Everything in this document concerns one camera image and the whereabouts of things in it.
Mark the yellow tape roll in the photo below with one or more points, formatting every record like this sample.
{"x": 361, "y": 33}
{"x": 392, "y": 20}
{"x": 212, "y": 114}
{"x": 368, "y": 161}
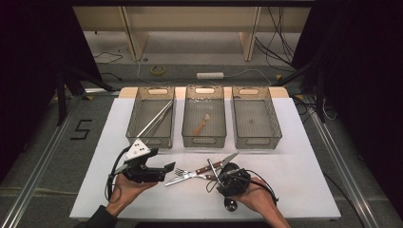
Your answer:
{"x": 157, "y": 70}

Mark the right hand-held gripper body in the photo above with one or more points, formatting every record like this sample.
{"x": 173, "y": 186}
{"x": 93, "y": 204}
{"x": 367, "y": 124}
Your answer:
{"x": 236, "y": 182}

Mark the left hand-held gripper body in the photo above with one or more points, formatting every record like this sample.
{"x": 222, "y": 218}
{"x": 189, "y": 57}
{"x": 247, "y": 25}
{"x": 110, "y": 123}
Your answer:
{"x": 138, "y": 150}

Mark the translucent grey plastic bin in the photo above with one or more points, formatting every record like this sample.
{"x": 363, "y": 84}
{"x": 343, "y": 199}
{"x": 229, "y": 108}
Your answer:
{"x": 152, "y": 118}
{"x": 204, "y": 118}
{"x": 255, "y": 118}

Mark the aluminium floor rail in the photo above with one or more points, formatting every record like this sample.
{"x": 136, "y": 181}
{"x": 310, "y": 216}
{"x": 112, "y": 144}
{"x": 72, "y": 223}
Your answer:
{"x": 345, "y": 171}
{"x": 38, "y": 167}

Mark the beige wooden shelf unit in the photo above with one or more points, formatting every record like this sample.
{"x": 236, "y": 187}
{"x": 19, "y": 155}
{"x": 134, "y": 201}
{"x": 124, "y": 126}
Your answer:
{"x": 190, "y": 19}

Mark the black metal stand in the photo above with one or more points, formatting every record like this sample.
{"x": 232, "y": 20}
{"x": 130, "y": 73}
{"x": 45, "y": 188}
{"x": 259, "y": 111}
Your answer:
{"x": 61, "y": 95}
{"x": 320, "y": 95}

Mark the metal spoon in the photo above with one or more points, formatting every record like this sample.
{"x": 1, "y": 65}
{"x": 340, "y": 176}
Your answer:
{"x": 211, "y": 166}

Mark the person's left hand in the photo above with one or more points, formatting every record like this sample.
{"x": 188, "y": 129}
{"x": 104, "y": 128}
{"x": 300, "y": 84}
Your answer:
{"x": 126, "y": 191}

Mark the white table cover board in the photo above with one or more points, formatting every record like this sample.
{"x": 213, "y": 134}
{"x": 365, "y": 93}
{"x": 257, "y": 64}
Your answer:
{"x": 190, "y": 202}

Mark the white power strip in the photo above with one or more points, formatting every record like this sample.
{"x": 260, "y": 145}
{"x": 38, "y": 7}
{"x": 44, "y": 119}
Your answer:
{"x": 209, "y": 75}

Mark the black curtain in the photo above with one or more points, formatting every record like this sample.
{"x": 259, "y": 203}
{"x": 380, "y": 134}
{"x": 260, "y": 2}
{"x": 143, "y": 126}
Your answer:
{"x": 364, "y": 79}
{"x": 28, "y": 63}

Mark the metal chopstick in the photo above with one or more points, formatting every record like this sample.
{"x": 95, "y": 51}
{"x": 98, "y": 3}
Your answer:
{"x": 154, "y": 118}
{"x": 160, "y": 123}

